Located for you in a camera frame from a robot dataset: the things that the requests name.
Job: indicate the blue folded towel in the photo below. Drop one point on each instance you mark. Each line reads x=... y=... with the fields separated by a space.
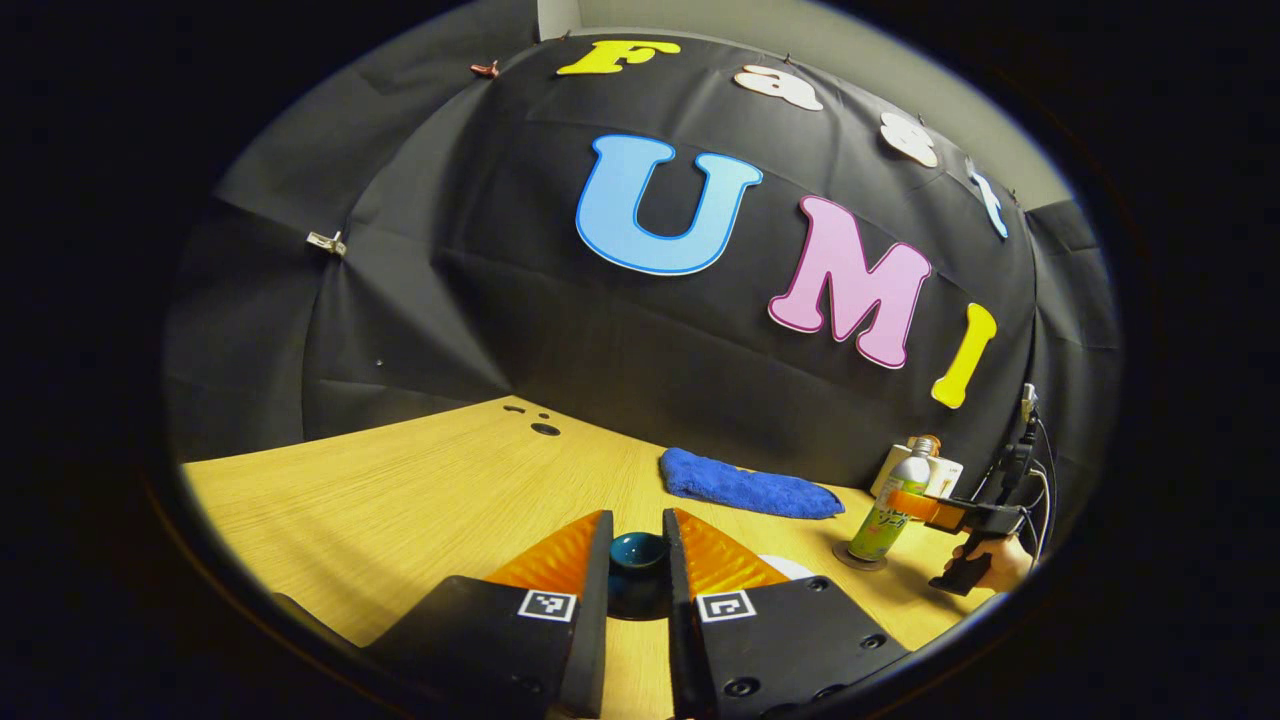
x=740 y=487

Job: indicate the metal clip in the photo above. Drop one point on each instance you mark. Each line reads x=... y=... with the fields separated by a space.
x=326 y=244

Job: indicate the red clip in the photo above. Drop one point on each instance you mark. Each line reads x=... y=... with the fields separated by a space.
x=484 y=70

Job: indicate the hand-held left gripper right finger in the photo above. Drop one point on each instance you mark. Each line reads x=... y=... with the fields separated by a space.
x=680 y=640

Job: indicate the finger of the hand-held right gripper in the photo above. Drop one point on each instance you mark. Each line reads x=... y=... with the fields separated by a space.
x=925 y=507

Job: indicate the black backdrop cloth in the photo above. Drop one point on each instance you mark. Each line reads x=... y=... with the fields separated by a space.
x=500 y=300

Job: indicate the white toaster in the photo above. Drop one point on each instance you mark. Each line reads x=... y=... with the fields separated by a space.
x=945 y=475

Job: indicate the round brown coaster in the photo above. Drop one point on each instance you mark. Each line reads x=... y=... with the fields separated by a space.
x=845 y=560

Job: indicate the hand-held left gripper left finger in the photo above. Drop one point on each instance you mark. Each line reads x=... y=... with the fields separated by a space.
x=598 y=620

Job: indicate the silver green water bottle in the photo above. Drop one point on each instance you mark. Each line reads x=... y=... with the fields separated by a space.
x=880 y=530

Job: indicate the teal teacup lid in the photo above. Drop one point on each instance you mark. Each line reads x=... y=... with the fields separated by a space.
x=638 y=553

